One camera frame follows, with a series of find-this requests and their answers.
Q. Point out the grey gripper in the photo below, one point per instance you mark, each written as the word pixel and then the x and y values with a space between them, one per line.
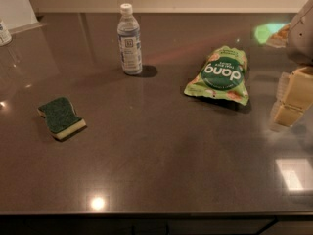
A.
pixel 301 38

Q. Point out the green rice chip bag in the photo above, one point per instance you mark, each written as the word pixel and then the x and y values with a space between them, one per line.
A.
pixel 222 77

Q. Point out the green yellow sponge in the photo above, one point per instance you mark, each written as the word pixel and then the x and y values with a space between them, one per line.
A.
pixel 61 118

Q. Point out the clear plastic water bottle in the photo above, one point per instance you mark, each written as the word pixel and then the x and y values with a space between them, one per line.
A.
pixel 128 31

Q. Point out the white slanted board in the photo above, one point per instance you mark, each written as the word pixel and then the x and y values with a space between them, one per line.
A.
pixel 17 13

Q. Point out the white container at left edge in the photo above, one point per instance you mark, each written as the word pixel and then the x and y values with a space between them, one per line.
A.
pixel 5 35

